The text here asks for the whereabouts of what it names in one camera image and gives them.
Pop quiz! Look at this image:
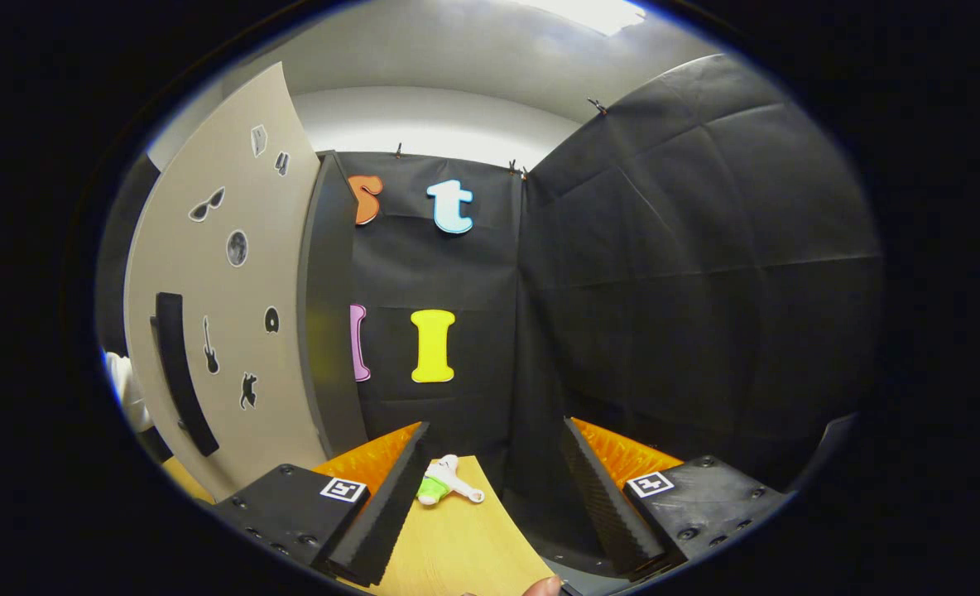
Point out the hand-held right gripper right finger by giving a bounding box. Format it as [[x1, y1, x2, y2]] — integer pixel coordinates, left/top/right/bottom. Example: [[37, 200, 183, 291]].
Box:
[[560, 416, 791, 580]]

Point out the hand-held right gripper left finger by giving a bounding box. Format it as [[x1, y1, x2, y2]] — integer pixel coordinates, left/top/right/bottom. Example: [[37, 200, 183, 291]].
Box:
[[213, 421, 431, 587]]

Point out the black backdrop cloth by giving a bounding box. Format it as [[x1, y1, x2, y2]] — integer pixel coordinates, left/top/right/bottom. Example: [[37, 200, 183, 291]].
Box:
[[97, 54, 884, 506]]

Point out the green plush toy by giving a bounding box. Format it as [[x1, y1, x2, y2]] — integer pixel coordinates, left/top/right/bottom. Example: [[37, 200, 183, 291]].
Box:
[[416, 454, 486, 507]]

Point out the beige cabinet door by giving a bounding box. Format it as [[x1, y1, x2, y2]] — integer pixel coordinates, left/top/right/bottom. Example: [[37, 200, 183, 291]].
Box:
[[123, 62, 329, 502]]

